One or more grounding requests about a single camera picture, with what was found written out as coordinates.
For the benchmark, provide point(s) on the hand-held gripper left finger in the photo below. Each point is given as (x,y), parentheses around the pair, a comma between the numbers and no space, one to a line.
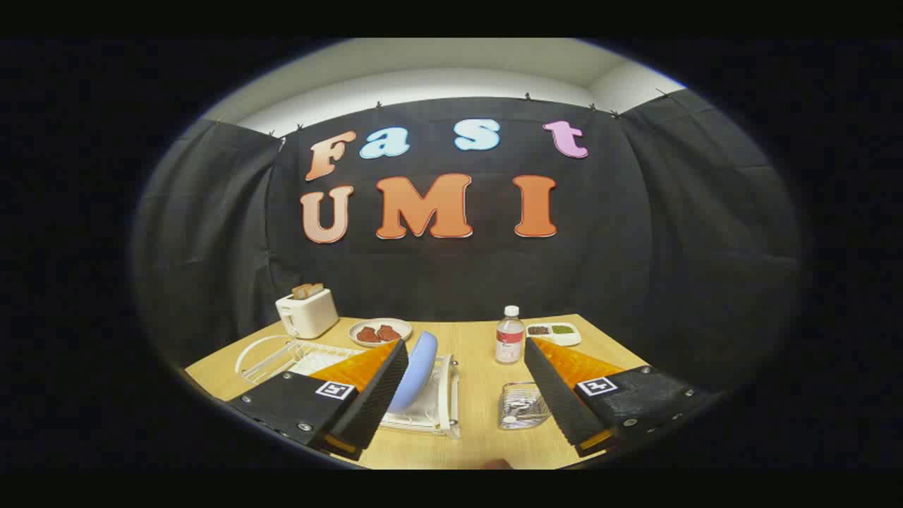
(374,409)

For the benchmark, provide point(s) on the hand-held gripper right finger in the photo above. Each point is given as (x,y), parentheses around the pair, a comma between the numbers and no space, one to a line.
(557,395)

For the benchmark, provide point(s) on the blue plate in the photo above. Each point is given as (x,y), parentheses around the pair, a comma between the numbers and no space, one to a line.
(417,374)

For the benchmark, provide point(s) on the white oval plate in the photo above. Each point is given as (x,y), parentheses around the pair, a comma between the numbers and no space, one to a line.
(395,323)

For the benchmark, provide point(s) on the white ribbed drain tray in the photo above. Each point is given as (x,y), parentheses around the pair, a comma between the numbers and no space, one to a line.
(423,413)

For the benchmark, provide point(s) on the white divided condiment tray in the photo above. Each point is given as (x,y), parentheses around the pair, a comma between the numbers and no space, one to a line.
(575,339)

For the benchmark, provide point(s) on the clear bottle red label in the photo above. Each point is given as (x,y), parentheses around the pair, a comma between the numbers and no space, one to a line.
(509,339)

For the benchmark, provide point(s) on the red meat piece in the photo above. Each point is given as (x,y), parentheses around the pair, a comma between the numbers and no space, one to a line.
(367,334)
(389,333)

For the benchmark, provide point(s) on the white toaster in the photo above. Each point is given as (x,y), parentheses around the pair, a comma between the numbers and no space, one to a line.
(310,314)

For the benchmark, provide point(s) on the black backdrop cloth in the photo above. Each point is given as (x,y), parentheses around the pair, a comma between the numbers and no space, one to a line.
(437,275)

